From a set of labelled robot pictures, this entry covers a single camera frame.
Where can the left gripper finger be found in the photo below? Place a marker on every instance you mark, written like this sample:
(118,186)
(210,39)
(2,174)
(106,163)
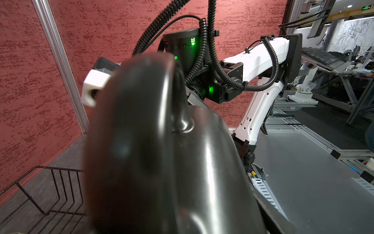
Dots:
(274,221)

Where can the black mug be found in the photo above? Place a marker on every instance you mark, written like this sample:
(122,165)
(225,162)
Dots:
(155,165)

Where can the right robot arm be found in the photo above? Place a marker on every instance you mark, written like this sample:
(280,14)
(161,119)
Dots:
(264,68)

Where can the grey keyboard on stand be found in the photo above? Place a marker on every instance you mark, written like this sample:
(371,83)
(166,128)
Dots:
(324,60)

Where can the black wire dish rack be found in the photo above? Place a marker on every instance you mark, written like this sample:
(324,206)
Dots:
(45,200)

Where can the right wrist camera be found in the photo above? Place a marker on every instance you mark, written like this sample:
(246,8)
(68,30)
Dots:
(96,80)

